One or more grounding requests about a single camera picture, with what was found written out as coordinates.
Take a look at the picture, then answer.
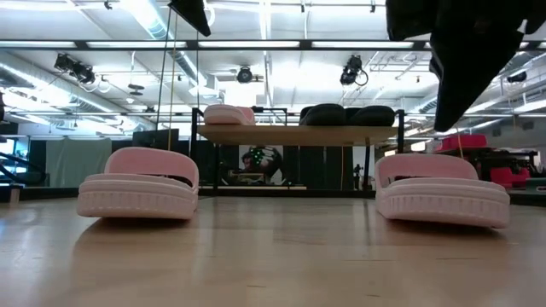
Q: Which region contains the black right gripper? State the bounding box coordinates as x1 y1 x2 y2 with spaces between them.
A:
385 0 546 133

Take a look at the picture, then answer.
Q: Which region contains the pink foam slide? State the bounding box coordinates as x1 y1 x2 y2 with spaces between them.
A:
76 146 200 221
374 153 511 229
203 103 257 126

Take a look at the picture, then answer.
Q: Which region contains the black foam slide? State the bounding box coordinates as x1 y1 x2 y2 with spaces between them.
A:
298 102 347 127
347 104 397 128

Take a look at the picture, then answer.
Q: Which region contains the wood and black shelf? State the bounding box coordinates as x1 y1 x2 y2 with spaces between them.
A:
189 106 406 199

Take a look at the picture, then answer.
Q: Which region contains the red storage bin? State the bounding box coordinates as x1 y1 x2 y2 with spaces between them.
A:
433 133 489 154

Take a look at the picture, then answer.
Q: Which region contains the metal rack with bins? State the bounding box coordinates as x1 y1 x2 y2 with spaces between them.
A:
433 133 541 191

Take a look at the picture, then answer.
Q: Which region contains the dark monitor panel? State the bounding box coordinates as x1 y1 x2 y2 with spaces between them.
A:
131 128 181 151

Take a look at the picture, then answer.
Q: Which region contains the person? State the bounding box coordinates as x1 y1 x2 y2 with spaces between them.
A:
238 146 283 185

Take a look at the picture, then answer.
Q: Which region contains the grey curtain panel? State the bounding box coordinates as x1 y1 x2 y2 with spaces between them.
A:
45 136 113 188

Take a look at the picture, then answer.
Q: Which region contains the silver ceiling duct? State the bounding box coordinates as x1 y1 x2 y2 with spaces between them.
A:
120 0 224 100

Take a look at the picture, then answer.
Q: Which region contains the black hanging cable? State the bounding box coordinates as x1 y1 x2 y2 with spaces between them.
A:
154 7 172 131

